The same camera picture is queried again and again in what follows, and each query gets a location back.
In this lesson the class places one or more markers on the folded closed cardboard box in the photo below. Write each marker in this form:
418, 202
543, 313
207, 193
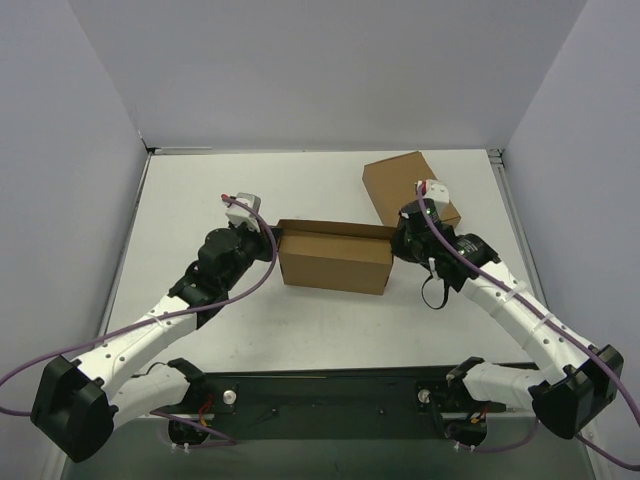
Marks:
390, 183

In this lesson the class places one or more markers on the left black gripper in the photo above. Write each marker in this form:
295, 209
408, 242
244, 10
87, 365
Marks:
267, 245

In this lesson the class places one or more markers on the cardboard box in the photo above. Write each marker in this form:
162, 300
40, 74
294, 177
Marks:
390, 183
336, 256

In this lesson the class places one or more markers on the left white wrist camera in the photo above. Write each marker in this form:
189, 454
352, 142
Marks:
242, 210

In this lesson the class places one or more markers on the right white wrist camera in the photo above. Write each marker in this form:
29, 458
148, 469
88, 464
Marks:
433, 189

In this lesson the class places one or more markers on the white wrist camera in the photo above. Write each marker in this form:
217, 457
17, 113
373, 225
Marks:
242, 210
433, 189

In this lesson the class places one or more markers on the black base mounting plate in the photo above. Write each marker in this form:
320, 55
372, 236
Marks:
403, 403

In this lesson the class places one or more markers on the aluminium frame rail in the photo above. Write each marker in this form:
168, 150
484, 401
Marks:
520, 250

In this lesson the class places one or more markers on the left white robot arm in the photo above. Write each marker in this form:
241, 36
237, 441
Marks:
79, 403

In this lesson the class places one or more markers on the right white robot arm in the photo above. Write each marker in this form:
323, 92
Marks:
469, 275

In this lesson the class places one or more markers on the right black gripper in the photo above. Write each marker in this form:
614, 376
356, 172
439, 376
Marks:
400, 242

